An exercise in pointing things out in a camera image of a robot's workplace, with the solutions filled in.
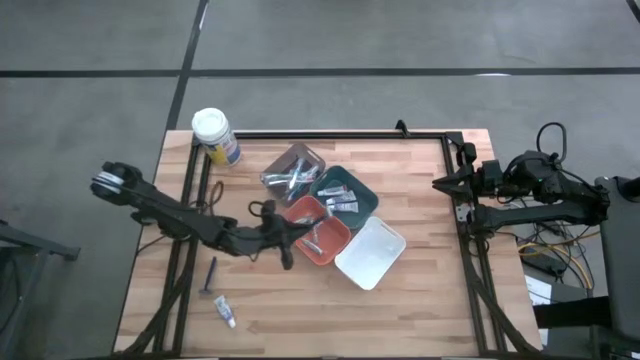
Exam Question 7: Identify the black power strip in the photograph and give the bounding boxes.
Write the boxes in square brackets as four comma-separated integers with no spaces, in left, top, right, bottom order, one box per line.
[521,246,570,277]

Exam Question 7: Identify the blue disposable razor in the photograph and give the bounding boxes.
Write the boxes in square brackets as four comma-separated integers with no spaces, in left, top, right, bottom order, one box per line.
[197,255,220,297]

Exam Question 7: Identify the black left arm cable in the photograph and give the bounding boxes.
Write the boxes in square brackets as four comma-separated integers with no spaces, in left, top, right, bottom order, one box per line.
[248,199,278,218]

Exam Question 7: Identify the white plastic bin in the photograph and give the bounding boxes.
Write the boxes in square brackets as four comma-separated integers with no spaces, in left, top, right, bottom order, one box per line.
[333,215,408,292]

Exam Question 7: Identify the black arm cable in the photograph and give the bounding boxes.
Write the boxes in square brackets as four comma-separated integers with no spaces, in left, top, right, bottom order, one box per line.
[536,120,569,164]
[248,199,278,218]

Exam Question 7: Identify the white tube red print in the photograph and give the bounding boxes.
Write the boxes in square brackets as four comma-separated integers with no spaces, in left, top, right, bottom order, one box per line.
[325,190,358,206]

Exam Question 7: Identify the clear packaged razor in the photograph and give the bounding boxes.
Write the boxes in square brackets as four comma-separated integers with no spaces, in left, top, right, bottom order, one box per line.
[261,171,292,187]

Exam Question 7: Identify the white metal bracket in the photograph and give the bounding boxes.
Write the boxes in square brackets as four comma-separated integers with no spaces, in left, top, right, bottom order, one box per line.
[454,201,474,225]

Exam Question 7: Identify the small foil packet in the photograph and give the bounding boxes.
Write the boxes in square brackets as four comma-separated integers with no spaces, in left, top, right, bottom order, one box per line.
[299,238,325,257]

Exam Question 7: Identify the brown cord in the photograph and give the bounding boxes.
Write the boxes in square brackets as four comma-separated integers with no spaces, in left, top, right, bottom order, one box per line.
[192,179,227,214]

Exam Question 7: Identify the black corner loop handle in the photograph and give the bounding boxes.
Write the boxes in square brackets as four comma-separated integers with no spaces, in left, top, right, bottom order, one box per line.
[454,141,477,169]

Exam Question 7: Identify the white disinfecting wipes canister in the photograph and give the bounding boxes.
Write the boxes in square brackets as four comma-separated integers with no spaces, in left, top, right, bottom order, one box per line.
[191,106,243,168]

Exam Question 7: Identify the white paper sheet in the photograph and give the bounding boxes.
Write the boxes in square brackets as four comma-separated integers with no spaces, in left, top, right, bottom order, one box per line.
[524,274,555,307]

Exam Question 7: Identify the orange plastic bin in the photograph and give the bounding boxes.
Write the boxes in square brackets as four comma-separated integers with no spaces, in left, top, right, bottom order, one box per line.
[281,194,353,267]

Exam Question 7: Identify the grey padded panel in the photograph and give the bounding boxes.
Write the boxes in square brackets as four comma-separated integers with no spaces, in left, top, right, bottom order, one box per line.
[593,174,640,346]

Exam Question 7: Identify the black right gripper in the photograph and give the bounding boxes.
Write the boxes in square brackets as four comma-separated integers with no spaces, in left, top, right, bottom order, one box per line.
[431,158,504,199]

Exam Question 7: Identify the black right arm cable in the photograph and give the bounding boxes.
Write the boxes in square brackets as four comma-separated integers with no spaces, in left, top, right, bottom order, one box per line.
[536,120,569,164]

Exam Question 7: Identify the grey metal stand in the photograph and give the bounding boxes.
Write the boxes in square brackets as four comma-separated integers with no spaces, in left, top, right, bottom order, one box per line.
[0,219,81,360]

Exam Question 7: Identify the teal plastic bin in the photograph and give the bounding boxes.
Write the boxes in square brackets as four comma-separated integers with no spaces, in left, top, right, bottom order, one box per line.
[306,164,380,232]

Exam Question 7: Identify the blue and white toothbrush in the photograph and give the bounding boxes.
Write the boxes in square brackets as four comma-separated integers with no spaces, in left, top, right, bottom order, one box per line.
[287,157,306,191]

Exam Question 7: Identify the white tube blue print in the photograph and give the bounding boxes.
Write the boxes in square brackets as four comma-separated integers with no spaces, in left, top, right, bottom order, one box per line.
[213,294,238,330]

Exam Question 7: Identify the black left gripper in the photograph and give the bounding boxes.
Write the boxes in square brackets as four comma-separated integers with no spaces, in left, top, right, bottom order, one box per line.
[256,199,328,272]

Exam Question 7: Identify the packaged toothbrush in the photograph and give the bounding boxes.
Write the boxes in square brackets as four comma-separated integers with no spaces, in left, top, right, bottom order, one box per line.
[293,166,322,195]

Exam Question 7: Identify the yellow floor cable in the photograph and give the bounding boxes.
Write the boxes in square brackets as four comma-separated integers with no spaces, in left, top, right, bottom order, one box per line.
[516,228,595,292]

